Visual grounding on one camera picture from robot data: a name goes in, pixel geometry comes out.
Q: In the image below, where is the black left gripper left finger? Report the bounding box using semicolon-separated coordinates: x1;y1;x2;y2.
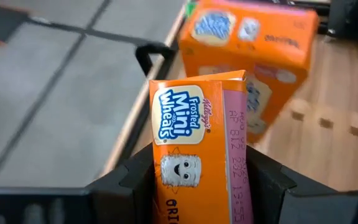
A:
0;142;155;224

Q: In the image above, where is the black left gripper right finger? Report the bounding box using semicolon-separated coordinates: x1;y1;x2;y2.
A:
247;146;358;224

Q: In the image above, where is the orange Mini Wheats cereal box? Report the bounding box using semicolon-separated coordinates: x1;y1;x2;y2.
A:
178;0;319;144
149;70;255;224

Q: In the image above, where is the small green object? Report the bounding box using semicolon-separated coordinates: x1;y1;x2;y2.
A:
185;0;198;16

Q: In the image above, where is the black table edge bracket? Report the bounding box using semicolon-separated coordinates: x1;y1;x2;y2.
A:
134;42;175;77

